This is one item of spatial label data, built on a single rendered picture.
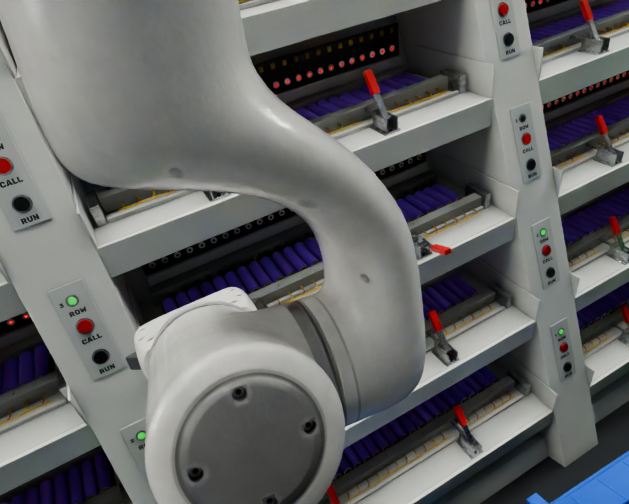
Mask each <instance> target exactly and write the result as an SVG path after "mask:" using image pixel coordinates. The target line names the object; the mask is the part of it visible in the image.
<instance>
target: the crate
mask: <svg viewBox="0 0 629 504"><path fill-rule="evenodd" d="M526 502H527V504H549V503H548V502H547V501H545V500H544V499H543V498H542V497H541V496H539V495H538V494H537V493H535V494H533V495H532V496H530V497H529V498H527V499H526ZM550 504H629V451H628V452H626V453H625V454H623V455H622V456H620V457H619V458H617V459H616V460H614V461H613V462H611V463H610V464H608V465H607V466H605V467H604V468H602V469H601V470H599V471H598V472H596V473H595V474H593V475H592V476H590V477H589V478H587V479H586V480H584V481H583V482H581V483H580V484H578V485H577V486H575V487H574V488H572V489H571V490H569V491H568V492H566V493H565V494H563V495H562V496H560V497H559V498H557V499H556V500H554V501H553V502H551V503H550Z"/></svg>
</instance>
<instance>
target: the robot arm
mask: <svg viewBox="0 0 629 504"><path fill-rule="evenodd" d="M0 20H1V23H2V26H3V28H4V31H5V34H6V37H7V39H8V42H9V45H10V48H11V50H12V53H13V56H14V59H15V62H16V64H17V67H18V70H19V72H20V75H21V78H22V80H23V83H24V86H25V88H26V91H27V94H28V96H29V99H30V101H31V104H32V107H33V109H34V112H35V115H36V117H37V120H38V122H39V124H40V126H41V128H42V131H43V133H44V135H45V137H46V139H47V141H48V143H49V145H50V147H51V148H52V150H53V152H54V153H55V154H56V156H57V157H58V159H59V160H60V162H61V163H62V164H63V165H64V166H65V167H66V168H67V169H68V170H69V171H70V172H71V173H72V174H74V175H75V176H77V177H79V178H80V179H82V180H84V181H87V182H89V183H93V184H97V185H101V186H105V187H114V188H126V189H154V190H187V191H215V192H225V193H236V194H242V195H248V196H254V197H258V198H261V199H265V200H269V201H272V202H274V203H277V204H279V205H282V206H284V207H286V208H288V209H290V210H292V211H293V212H295V213H296V214H297V215H299V216H300V217H301V218H302V219H303V220H304V221H305V222H306V223H307V224H308V226H309V227H310V228H311V230H312V231H313V233H314V235H315V237H316V239H317V242H318V245H319V248H320V252H321V255H322V260H323V265H324V282H323V285H322V287H321V288H320V290H319V291H318V292H316V293H315V294H313V295H310V296H307V297H304V298H301V299H298V300H295V301H292V302H288V303H285V304H281V305H278V306H274V307H270V308H265V309H264V306H263V303H262V301H261V298H260V297H257V298H254V299H251V300H250V298H249V297H248V296H247V294H246V293H245V292H244V291H243V290H242V289H240V288H236V287H229V288H226V289H223V290H220V291H218V292H215V293H213V294H211V295H208V296H206V297H204V298H201V299H199V300H197V301H194V302H192V303H190V304H187V305H185V306H183V307H181V308H178V309H176V310H174V311H172V312H169V313H167V314H165V315H163V316H160V317H158V318H156V319H154V320H152V321H150V322H148V323H146V324H144V325H142V326H141V327H139V329H138V330H137V331H136V333H135V336H134V343H135V349H136V352H134V353H132V354H130V355H129V356H127V357H126V361H127V363H128V365H129V367H130V369H131V370H142V371H143V373H144V375H145V376H146V378H147V380H148V396H147V416H146V436H145V468H146V473H147V478H148V482H149V485H150V488H151V490H152V493H153V495H154V498H155V499H156V501H157V502H158V504H317V503H318V502H319V501H320V500H321V499H322V497H323V496H324V494H325V493H326V491H327V490H328V488H329V487H330V485H331V483H332V481H333V479H334V477H335V475H336V473H337V470H338V467H339V465H340V462H341V458H342V454H343V449H344V442H345V427H346V426H349V425H351V424H353V423H356V422H358V421H360V420H363V419H365V418H367V417H370V416H372V415H374V414H377V413H379V412H381V411H383V410H386V409H388V408H390V407H392V406H393V405H395V404H397V403H399V402H400V401H402V400H403V399H405V398H406V397H407V396H408V395H410V394H411V393H412V392H413V390H414V389H415V388H416V387H417V385H418V384H419V382H420V380H421V377H422V374H423V370H424V364H425V352H426V345H425V323H424V313H423V302H422V292H421V284H420V276H419V270H418V264H417V259H416V253H415V248H414V244H413V240H412V236H411V233H410V230H409V228H408V225H407V222H406V220H405V218H404V216H403V214H402V211H401V210H400V208H399V206H398V204H397V203H396V201H395V200H394V198H393V197H392V195H391V194H390V193H389V191H388V190H387V188H386V187H385V185H384V184H383V183H382V182H381V181H380V180H379V178H378V177H377V176H376V175H375V174H374V173H373V171H372V170H371V169H370V168H368V167H367V166H366V165H365V164H364V163H363V162H362V161H361V160H360V159H359V158H358V157H357V156H356V155H355V154H353V153H352V152H351V151H350V150H348V149H347V148H346V147H345V146H344V145H342V144H341V143H340V142H338V141H337V140H335V139H334V138H333V137H331V136H330V135H328V134H327V133H326V132H324V131H323V130H321V129H320V128H318V127H317V126H316V125H314V124H313V123H311V122H310V121H308V120H307V119H305V118H304V117H302V116H301V115H299V114H298V113H297V112H295V111H294V110H292V109H291V108H290V107H289V106H287V105H286V104H285V103H284V102H282V101H281V100H280V99H279V98H278V97H277V96H276V95H275V94H274V93H273V92H272V91H271V90H270V89H269V88H268V87H267V85H266V84H265V83H264V81H263V80H262V79H261V77H260V76H259V74H258V73H257V71H256V69H255V68H254V66H253V63H252V61H251V59H250V56H249V53H248V49H247V45H246V41H245V36H244V30H243V25H242V19H241V13H240V8H239V2H238V0H0Z"/></svg>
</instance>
